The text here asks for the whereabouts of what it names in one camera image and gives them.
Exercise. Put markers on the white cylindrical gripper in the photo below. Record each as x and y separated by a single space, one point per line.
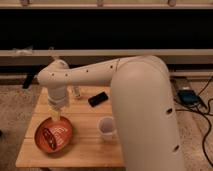
58 97

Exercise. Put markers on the black rectangular block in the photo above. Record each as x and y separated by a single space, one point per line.
97 99

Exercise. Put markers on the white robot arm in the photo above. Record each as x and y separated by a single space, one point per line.
142 106

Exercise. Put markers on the clear plastic bottle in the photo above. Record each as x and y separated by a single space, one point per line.
76 92

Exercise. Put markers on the orange bowl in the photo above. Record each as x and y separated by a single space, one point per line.
62 131

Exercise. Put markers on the wooden table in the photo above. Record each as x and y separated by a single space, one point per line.
86 149

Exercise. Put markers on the red wrapped snack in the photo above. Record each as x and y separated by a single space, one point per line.
49 137

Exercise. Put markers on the white paper cup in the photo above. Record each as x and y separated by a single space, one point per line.
106 128

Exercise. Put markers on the blue power adapter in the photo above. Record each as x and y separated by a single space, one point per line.
188 97

